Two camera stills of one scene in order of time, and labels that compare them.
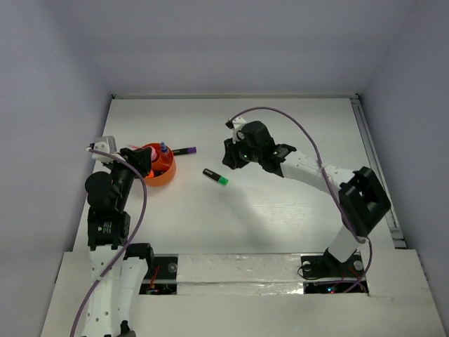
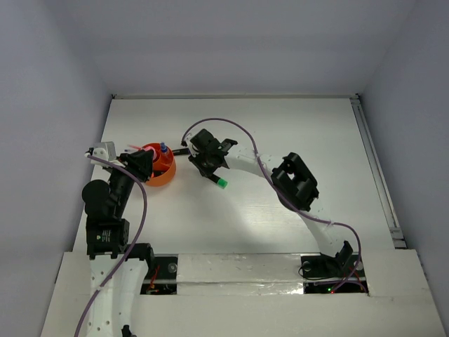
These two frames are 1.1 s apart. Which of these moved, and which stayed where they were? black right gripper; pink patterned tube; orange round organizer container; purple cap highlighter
Moved: black right gripper
Stayed: orange round organizer container; pink patterned tube; purple cap highlighter
